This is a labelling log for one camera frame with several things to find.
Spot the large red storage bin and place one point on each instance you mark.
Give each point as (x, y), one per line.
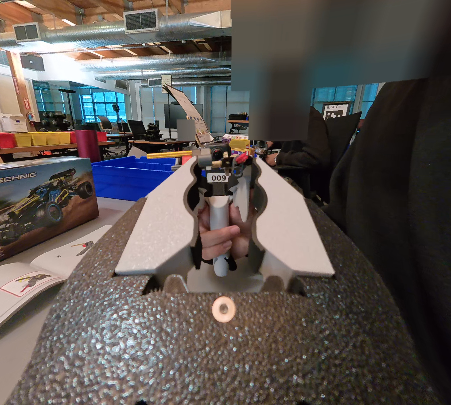
(7, 140)

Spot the purple toy box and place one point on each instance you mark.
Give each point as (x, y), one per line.
(234, 137)

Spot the yellow storage bin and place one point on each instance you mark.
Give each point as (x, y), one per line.
(23, 139)
(51, 138)

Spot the white air vent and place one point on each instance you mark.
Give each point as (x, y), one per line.
(141, 20)
(26, 31)

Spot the white sign with black tag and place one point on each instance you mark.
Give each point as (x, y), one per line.
(336, 111)

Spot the black wall screen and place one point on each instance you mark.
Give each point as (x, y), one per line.
(183, 114)

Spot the blue plastic bin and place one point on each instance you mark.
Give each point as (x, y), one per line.
(134, 176)

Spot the open instruction booklet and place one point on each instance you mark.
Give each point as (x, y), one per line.
(42, 264)

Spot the black office chair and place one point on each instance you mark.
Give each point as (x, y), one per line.
(343, 137)

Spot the office desk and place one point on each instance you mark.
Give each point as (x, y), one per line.
(158, 143)

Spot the grey beam yellow axle assembly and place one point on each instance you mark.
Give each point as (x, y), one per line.
(169, 155)

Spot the hanging cardboard strip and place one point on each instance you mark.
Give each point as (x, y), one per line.
(193, 116)

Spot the toy car set box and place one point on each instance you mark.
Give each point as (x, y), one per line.
(45, 200)

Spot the long wooden table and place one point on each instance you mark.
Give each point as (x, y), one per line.
(38, 148)

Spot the glass window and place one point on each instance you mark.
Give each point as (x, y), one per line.
(102, 105)

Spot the maroon bottle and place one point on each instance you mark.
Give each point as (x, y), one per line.
(88, 146)

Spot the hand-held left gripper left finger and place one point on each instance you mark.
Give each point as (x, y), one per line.
(158, 229)

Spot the yellow toy box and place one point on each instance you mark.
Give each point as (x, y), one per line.
(243, 148)

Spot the black gear frame assembly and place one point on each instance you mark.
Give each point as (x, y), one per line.
(241, 159)

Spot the small red storage bin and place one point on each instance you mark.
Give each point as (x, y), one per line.
(102, 136)

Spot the person's right hand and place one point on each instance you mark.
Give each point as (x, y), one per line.
(218, 239)

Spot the wooden column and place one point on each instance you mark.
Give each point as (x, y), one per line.
(17, 88)

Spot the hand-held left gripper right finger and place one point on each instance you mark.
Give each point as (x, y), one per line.
(292, 229)

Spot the silver ceiling duct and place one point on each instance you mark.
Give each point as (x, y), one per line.
(88, 33)
(148, 64)

